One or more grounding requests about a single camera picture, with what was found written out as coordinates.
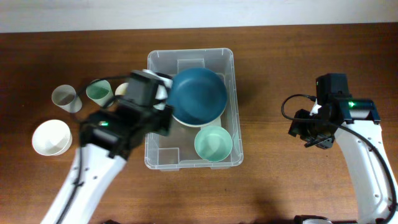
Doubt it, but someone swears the mint green cup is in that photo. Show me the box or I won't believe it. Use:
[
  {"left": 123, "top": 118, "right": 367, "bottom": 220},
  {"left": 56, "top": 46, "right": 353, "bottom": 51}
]
[{"left": 86, "top": 80, "right": 114, "bottom": 106}]

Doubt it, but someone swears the clear plastic storage bin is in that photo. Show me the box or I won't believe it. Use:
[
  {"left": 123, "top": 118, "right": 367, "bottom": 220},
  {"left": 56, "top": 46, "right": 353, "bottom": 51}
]
[{"left": 144, "top": 48, "right": 244, "bottom": 171}]

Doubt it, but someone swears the mint green small bowl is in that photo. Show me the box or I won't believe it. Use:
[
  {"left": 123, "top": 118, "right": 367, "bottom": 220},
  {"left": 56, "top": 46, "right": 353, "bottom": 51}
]
[{"left": 194, "top": 126, "right": 233, "bottom": 162}]

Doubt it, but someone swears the cream cup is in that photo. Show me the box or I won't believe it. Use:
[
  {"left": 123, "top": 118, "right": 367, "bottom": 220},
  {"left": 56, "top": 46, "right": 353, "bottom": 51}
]
[{"left": 114, "top": 83, "right": 128, "bottom": 96}]

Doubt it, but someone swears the white small bowl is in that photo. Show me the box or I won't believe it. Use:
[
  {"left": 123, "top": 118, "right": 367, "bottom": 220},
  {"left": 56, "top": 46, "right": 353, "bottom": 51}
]
[{"left": 32, "top": 119, "right": 73, "bottom": 156}]

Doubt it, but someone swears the dark blue bowl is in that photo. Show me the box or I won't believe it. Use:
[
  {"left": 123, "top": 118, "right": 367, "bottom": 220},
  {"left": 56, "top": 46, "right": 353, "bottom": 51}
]
[{"left": 167, "top": 68, "right": 228, "bottom": 116}]

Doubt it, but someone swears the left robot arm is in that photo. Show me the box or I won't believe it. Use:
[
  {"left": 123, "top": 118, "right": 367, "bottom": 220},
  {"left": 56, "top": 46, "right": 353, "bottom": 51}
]
[{"left": 42, "top": 102, "right": 173, "bottom": 223}]

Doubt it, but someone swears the cream bowl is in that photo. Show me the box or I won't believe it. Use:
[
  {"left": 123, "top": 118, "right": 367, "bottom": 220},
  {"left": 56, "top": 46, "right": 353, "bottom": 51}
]
[{"left": 173, "top": 108, "right": 224, "bottom": 128}]

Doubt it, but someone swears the grey cup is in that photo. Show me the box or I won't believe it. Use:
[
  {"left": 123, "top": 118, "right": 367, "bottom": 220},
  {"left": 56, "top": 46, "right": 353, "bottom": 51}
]
[{"left": 52, "top": 85, "right": 82, "bottom": 113}]

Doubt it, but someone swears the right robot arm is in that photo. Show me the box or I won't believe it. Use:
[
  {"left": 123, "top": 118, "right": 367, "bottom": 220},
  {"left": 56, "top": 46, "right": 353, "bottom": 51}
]
[{"left": 289, "top": 96, "right": 397, "bottom": 223}]

